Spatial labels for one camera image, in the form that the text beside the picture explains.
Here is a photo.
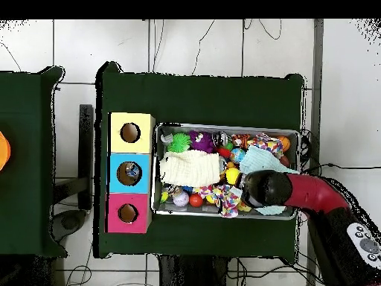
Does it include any knotted polka dot cloth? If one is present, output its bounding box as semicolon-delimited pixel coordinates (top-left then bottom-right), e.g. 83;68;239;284
191;183;243;218

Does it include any crushed clear plastic bottle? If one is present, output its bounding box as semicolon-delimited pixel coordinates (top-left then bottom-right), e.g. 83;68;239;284
124;164;141;179

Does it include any mint green waffle cloth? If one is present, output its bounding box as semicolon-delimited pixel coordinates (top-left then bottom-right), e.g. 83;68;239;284
239;145;300;217

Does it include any shallow clear mesh bin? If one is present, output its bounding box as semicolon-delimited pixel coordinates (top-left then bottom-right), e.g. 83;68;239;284
150;122;301;221

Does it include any wooden box with three holes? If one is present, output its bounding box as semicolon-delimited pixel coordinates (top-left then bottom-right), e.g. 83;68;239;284
105;111;156;235

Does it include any cream waffle cloth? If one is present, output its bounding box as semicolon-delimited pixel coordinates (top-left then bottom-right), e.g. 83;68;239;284
159;150;223;188

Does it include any purple monster toy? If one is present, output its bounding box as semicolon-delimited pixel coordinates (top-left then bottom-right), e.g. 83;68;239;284
188;130;215;154

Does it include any green spiky rubber ball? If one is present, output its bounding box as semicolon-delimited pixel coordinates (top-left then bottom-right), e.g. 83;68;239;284
167;132;193;154

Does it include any white baseball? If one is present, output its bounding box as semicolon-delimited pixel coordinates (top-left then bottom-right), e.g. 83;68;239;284
173;191;191;208

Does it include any small red ball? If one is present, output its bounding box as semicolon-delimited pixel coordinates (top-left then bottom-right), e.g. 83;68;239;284
189;193;204;209

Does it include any yellow ball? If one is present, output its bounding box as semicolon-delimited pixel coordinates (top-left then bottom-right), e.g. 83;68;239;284
225;167;241;185

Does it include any blue globe ball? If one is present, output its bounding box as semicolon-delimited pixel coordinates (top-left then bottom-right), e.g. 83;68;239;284
229;147;247;165

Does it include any dark green tablecloth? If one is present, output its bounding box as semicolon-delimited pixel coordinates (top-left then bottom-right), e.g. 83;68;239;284
93;60;305;264

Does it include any crumpled polka dot cloth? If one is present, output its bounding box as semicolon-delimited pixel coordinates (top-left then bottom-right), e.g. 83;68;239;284
247;133;284;159

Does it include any neighbouring green covered table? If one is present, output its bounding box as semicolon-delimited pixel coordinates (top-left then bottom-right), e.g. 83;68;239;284
0;66;68;258

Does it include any orange round object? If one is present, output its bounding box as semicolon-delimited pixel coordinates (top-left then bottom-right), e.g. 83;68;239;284
0;130;12;172

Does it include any black floor cable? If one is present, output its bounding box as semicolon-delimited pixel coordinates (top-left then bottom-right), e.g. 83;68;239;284
298;162;381;185

